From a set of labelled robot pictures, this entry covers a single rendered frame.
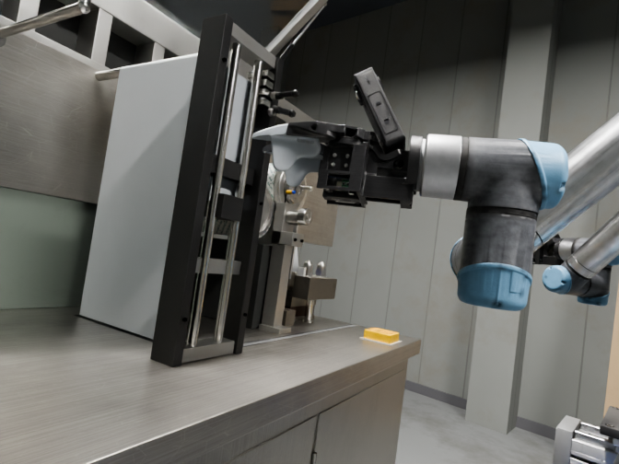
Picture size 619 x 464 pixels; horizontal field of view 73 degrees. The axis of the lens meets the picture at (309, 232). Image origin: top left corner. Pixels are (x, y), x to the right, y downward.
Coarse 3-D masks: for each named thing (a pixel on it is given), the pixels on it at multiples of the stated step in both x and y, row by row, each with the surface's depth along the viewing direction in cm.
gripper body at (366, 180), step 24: (336, 144) 51; (360, 144) 50; (336, 168) 51; (360, 168) 49; (384, 168) 51; (408, 168) 48; (336, 192) 54; (360, 192) 49; (384, 192) 50; (408, 192) 49
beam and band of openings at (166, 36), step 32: (0, 0) 85; (32, 0) 83; (64, 0) 94; (96, 0) 94; (128, 0) 101; (32, 32) 84; (64, 32) 96; (96, 32) 95; (128, 32) 105; (160, 32) 109; (96, 64) 95; (128, 64) 110
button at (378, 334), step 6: (366, 330) 106; (372, 330) 106; (378, 330) 108; (384, 330) 109; (366, 336) 106; (372, 336) 105; (378, 336) 104; (384, 336) 103; (390, 336) 103; (396, 336) 106; (390, 342) 103
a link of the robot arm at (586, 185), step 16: (608, 128) 56; (592, 144) 56; (608, 144) 55; (576, 160) 56; (592, 160) 55; (608, 160) 54; (576, 176) 55; (592, 176) 55; (608, 176) 55; (576, 192) 55; (592, 192) 55; (608, 192) 56; (560, 208) 55; (576, 208) 55; (544, 224) 56; (560, 224) 56; (544, 240) 57
